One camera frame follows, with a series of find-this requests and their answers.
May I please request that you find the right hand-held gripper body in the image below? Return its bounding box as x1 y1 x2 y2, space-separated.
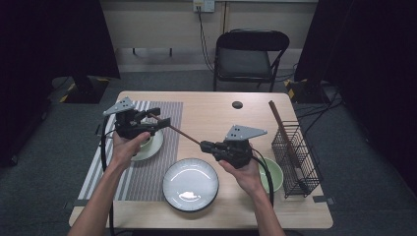
214 124 268 170

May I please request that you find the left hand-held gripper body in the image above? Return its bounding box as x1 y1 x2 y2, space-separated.
102 96 151 141

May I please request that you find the black wire cutlery basket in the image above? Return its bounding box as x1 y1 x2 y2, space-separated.
270 120 325 200

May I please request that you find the grey tape strip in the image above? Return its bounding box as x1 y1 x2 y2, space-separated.
64 199 89 209
313 195 336 206

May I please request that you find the person's right hand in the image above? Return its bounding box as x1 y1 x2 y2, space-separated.
218 157 264 198

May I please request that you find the white wall socket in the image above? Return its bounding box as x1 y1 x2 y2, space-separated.
192 0 215 14

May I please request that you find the black floor cable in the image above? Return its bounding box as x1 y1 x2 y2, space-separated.
296 85 345 136

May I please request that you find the metal spoon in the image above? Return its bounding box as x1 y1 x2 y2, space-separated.
295 163 306 193

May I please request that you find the brown chopstick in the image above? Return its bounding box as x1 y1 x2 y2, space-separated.
149 113 202 146
268 99 301 168

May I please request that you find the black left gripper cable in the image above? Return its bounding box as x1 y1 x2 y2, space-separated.
99 116 116 236

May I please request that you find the black folding chair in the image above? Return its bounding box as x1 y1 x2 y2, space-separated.
212 29 291 92

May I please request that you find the black wall socket cable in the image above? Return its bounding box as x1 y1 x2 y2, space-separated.
196 6 215 73

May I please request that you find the grey striped placemat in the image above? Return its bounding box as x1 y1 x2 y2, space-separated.
78 99 184 203

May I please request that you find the black stand base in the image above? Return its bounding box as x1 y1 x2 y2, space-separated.
284 78 330 104
48 75 111 104

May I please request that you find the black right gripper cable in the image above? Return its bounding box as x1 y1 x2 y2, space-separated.
250 148 275 207

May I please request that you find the white plate with black rim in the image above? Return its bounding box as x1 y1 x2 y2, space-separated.
162 157 220 212
131 128 165 162

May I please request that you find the dark curtain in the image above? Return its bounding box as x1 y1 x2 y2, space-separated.
0 0 121 166
294 0 417 195

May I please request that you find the green bowl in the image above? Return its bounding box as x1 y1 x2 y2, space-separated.
140 135 155 149
259 157 284 195

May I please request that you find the person's left hand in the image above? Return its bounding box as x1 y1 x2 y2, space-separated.
111 131 151 171

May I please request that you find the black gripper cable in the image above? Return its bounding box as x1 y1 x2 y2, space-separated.
250 148 275 207
99 116 116 236

